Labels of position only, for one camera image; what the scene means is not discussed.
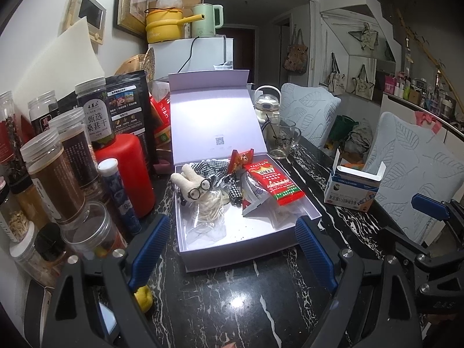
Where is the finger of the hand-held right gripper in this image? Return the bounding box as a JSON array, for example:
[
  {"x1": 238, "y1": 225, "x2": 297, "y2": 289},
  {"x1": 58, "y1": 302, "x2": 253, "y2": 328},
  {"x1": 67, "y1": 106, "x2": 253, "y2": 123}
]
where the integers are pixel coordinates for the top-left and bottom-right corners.
[
  {"x1": 411, "y1": 193, "x2": 464, "y2": 225},
  {"x1": 380, "y1": 226, "x2": 464, "y2": 280}
]

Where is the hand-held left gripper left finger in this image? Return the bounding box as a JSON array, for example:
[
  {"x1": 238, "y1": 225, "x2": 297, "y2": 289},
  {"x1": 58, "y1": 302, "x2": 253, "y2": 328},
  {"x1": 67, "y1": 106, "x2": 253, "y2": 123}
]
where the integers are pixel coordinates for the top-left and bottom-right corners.
[{"x1": 41, "y1": 214, "x2": 172, "y2": 348}]

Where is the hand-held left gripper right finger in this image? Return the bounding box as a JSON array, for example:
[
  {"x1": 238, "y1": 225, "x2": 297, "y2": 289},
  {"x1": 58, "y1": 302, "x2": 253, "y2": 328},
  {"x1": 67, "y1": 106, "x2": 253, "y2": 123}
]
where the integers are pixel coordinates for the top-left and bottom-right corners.
[{"x1": 294, "y1": 217, "x2": 436, "y2": 348}]

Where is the clear bag of white snacks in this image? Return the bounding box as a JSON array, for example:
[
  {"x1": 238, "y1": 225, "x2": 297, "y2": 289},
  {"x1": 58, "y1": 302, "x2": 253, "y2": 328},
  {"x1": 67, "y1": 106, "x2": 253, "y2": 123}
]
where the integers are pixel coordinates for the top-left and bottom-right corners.
[{"x1": 268, "y1": 203, "x2": 309, "y2": 231}]

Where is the clear bag of white coils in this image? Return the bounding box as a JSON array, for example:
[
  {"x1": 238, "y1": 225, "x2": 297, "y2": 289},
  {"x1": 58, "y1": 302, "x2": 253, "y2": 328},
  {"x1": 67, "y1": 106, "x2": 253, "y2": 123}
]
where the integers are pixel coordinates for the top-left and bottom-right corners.
[{"x1": 186, "y1": 188, "x2": 227, "y2": 240}]

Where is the black-white knitted cloth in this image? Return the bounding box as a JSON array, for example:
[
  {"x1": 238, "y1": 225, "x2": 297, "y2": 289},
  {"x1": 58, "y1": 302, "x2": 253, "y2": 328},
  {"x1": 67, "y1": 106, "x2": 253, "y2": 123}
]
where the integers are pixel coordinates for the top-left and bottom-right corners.
[{"x1": 170, "y1": 157, "x2": 242, "y2": 211}]

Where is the red green snack packet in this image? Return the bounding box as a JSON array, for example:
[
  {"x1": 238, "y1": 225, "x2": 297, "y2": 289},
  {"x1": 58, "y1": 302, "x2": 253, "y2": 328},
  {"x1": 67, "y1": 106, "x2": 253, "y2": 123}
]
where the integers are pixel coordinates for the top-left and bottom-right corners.
[{"x1": 242, "y1": 161, "x2": 305, "y2": 207}]

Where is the silver foil snack packet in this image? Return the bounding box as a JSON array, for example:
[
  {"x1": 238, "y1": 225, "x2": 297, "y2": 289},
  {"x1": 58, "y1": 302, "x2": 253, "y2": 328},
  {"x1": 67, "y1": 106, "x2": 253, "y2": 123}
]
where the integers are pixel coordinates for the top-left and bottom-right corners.
[{"x1": 241, "y1": 174, "x2": 280, "y2": 218}]

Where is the small red snack packet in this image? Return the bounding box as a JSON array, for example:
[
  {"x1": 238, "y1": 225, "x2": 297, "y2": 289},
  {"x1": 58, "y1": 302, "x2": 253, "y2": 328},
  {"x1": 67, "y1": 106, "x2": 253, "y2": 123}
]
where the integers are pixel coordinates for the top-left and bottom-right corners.
[{"x1": 229, "y1": 148, "x2": 256, "y2": 175}]

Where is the lilac gift box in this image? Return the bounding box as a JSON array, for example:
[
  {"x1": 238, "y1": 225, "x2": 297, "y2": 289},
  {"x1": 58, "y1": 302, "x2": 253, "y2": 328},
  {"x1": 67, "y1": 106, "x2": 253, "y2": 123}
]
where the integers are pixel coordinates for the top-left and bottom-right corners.
[{"x1": 168, "y1": 72, "x2": 321, "y2": 273}]

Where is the chair with blue leaf cover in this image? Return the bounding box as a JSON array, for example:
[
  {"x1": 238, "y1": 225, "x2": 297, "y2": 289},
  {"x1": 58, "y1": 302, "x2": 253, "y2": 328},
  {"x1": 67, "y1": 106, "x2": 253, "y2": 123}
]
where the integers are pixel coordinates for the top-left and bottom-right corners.
[
  {"x1": 362, "y1": 112, "x2": 458, "y2": 245},
  {"x1": 280, "y1": 83, "x2": 342, "y2": 149}
]

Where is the yellow fruit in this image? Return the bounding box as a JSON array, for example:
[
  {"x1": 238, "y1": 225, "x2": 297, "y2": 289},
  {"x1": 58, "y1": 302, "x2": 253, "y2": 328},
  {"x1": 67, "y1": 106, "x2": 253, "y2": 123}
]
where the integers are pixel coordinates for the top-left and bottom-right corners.
[{"x1": 133, "y1": 286, "x2": 153, "y2": 312}]

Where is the blue tablet tube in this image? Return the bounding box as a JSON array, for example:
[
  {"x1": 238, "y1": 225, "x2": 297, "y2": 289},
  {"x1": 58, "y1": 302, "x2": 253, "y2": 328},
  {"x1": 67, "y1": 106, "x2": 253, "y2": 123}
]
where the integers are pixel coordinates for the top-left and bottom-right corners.
[{"x1": 98, "y1": 157, "x2": 143, "y2": 235}]

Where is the white blue face mask box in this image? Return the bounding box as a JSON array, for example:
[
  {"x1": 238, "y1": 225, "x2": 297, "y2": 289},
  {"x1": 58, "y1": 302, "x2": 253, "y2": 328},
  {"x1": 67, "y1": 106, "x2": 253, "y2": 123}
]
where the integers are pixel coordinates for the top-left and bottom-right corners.
[{"x1": 324, "y1": 148, "x2": 387, "y2": 213}]

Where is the red plastic bottle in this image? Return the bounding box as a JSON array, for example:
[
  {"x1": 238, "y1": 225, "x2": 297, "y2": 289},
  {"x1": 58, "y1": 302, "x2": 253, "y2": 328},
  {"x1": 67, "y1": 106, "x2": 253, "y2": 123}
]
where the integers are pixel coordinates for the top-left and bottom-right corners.
[{"x1": 93, "y1": 133, "x2": 156, "y2": 218}]

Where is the pink cloth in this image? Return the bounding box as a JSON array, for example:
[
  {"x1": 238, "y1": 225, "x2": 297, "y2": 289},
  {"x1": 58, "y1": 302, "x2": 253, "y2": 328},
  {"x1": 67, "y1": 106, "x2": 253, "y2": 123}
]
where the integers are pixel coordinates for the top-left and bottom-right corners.
[{"x1": 415, "y1": 112, "x2": 443, "y2": 135}]

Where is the grey crumpled cloth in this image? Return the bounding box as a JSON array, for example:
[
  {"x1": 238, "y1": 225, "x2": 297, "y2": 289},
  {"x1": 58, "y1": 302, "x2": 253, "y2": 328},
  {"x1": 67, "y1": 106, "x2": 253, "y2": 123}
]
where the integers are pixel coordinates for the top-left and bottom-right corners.
[{"x1": 342, "y1": 119, "x2": 374, "y2": 156}]

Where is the row of small cosmetic bottles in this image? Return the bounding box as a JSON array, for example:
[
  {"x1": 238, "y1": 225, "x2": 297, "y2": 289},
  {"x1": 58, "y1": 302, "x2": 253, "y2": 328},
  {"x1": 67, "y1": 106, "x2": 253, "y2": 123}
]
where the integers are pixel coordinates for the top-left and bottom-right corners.
[{"x1": 384, "y1": 38, "x2": 464, "y2": 120}]

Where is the green shopping bag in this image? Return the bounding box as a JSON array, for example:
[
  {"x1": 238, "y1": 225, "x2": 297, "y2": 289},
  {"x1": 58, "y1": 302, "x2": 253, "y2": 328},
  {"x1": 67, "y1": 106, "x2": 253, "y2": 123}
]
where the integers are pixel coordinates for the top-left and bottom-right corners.
[{"x1": 328, "y1": 115, "x2": 359, "y2": 144}]

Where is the cluster of clear food jars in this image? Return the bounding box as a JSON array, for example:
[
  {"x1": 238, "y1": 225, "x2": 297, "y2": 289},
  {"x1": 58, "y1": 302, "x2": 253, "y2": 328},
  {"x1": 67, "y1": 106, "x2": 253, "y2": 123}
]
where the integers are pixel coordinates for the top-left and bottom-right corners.
[{"x1": 0, "y1": 76, "x2": 127, "y2": 287}]

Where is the clear glass mug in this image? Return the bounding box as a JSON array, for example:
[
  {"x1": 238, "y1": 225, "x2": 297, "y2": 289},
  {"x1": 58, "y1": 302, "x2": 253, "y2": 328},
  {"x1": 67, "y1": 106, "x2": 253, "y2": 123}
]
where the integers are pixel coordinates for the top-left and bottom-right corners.
[{"x1": 266, "y1": 118, "x2": 302, "y2": 159}]

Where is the red snack box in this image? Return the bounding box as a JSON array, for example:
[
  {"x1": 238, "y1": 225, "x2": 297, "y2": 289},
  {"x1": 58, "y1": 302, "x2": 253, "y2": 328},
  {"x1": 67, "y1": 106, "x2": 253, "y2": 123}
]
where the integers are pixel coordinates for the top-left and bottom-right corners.
[{"x1": 149, "y1": 94, "x2": 173, "y2": 149}]

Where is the cream tote bag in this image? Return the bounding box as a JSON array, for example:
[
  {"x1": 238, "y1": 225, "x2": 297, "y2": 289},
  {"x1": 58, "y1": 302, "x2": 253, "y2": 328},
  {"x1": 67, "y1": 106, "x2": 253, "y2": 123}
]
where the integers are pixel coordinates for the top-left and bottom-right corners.
[
  {"x1": 350, "y1": 64, "x2": 376, "y2": 100},
  {"x1": 326, "y1": 52, "x2": 348, "y2": 94}
]

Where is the yellow bamboo pole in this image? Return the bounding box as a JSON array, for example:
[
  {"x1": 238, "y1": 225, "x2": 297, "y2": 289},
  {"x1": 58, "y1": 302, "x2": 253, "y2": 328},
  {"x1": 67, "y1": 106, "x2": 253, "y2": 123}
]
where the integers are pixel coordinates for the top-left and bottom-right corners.
[{"x1": 397, "y1": 7, "x2": 464, "y2": 109}]

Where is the black printed pouch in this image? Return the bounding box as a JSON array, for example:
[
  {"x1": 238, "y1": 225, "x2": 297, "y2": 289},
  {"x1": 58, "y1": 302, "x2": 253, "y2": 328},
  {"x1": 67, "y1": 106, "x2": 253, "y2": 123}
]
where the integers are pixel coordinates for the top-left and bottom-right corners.
[{"x1": 103, "y1": 70, "x2": 158, "y2": 167}]

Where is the clear water bottle white lid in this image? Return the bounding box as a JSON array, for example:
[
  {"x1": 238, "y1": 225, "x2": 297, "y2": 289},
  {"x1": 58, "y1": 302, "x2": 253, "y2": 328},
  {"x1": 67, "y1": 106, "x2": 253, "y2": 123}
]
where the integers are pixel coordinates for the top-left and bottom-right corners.
[{"x1": 253, "y1": 85, "x2": 282, "y2": 131}]

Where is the star shaped hanging bag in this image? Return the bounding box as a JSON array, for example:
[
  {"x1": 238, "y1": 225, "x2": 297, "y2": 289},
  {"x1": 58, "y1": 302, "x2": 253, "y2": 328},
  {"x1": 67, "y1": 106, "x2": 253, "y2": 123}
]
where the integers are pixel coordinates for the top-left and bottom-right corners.
[{"x1": 348, "y1": 22, "x2": 381, "y2": 51}]

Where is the woven straw fan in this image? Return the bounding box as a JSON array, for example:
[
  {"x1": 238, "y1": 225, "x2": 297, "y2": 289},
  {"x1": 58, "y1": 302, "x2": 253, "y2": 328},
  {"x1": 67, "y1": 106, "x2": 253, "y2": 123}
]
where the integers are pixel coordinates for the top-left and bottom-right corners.
[{"x1": 116, "y1": 49, "x2": 156, "y2": 80}]

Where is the white mini fridge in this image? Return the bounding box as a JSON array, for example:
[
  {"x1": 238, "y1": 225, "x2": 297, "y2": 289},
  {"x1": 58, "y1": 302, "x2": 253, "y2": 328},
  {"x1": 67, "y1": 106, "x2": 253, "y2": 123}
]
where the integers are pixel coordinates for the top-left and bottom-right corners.
[{"x1": 148, "y1": 35, "x2": 234, "y2": 80}]

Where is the brown patterned tote bag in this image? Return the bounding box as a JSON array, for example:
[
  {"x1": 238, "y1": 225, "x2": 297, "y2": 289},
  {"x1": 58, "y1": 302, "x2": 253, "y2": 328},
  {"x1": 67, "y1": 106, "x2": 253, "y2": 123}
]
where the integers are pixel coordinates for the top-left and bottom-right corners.
[{"x1": 283, "y1": 29, "x2": 309, "y2": 76}]

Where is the white plastic board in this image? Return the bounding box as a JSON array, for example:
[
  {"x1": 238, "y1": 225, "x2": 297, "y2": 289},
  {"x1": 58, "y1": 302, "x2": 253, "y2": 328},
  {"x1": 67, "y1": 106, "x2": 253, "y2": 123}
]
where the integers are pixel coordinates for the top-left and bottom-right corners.
[{"x1": 12, "y1": 16, "x2": 106, "y2": 98}]

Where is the yellow cooking pot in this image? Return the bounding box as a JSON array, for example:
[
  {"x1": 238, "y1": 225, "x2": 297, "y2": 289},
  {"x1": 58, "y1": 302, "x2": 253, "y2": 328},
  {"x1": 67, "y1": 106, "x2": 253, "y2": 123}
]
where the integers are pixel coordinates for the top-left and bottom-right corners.
[{"x1": 145, "y1": 7, "x2": 205, "y2": 43}]

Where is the pale green electric kettle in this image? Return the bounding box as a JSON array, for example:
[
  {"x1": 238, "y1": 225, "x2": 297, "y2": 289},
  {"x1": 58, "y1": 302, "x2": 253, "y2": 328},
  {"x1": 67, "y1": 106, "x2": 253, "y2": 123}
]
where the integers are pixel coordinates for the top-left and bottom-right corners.
[{"x1": 191, "y1": 3, "x2": 224, "y2": 39}]

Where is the gold framed picture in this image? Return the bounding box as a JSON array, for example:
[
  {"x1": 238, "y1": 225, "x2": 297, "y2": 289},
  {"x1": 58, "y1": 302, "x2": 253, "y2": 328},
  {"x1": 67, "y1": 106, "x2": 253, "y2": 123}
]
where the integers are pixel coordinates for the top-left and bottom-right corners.
[{"x1": 114, "y1": 0, "x2": 152, "y2": 37}]

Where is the black power cable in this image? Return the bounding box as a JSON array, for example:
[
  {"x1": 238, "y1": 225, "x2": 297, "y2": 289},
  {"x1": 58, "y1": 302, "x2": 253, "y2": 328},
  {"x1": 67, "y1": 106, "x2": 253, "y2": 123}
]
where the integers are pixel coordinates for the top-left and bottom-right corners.
[{"x1": 177, "y1": 36, "x2": 200, "y2": 74}]

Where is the beige wall intercom panel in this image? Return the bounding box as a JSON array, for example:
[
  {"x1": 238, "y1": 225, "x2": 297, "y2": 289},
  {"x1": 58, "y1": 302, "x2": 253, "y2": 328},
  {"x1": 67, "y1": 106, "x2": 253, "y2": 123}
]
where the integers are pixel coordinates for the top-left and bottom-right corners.
[{"x1": 62, "y1": 0, "x2": 106, "y2": 48}]

